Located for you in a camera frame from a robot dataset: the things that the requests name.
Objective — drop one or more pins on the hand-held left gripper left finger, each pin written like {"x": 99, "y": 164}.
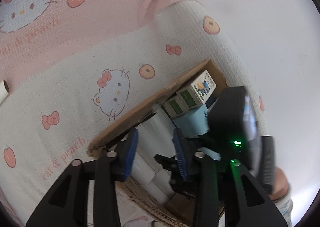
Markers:
{"x": 131, "y": 153}

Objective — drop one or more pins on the brown cardboard box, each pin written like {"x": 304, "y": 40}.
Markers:
{"x": 140, "y": 107}

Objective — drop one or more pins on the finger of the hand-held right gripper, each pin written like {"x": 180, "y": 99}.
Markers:
{"x": 167, "y": 163}
{"x": 185, "y": 188}

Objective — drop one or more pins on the green and white cartoon carton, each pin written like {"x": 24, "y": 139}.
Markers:
{"x": 197, "y": 89}

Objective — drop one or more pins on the light blue carton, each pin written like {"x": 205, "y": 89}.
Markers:
{"x": 192, "y": 122}

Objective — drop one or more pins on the pink cat print blanket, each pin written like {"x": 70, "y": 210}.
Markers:
{"x": 87, "y": 54}

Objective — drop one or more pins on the small green carton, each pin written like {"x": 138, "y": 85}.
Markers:
{"x": 176, "y": 108}

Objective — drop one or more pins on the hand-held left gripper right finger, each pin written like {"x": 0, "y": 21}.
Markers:
{"x": 180, "y": 157}

